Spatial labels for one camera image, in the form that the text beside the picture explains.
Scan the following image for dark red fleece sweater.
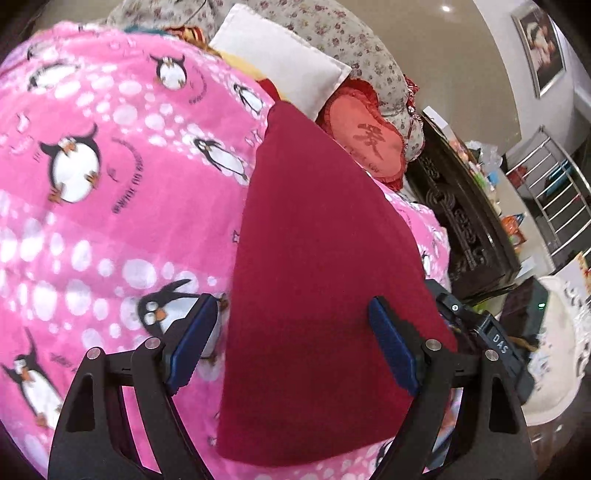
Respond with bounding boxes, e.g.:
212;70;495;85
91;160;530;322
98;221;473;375
216;102;456;467

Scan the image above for dark carved wooden headboard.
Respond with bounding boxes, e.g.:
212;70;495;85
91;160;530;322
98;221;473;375
406;119;521;305

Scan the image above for white ornate chair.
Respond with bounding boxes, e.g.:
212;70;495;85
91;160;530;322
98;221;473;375
522;276;590;426

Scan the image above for metal drying rack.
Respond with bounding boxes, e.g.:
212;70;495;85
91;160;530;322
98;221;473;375
506;126;590;270

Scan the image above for red heart cushion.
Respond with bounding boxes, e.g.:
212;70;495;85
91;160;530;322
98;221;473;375
317;78;407;192

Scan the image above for pink penguin blanket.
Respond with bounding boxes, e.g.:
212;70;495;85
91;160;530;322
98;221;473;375
0;20;463;480

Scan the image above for white pillow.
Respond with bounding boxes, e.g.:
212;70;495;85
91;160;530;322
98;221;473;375
211;4;351;120

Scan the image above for grey floral quilt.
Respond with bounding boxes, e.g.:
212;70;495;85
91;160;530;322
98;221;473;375
106;0;425;161

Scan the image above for orange yellow patterned blanket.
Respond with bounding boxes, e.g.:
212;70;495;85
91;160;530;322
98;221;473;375
163;26;284;100

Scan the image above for framed wall picture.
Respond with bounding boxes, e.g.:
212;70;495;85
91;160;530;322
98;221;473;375
511;1;567;99

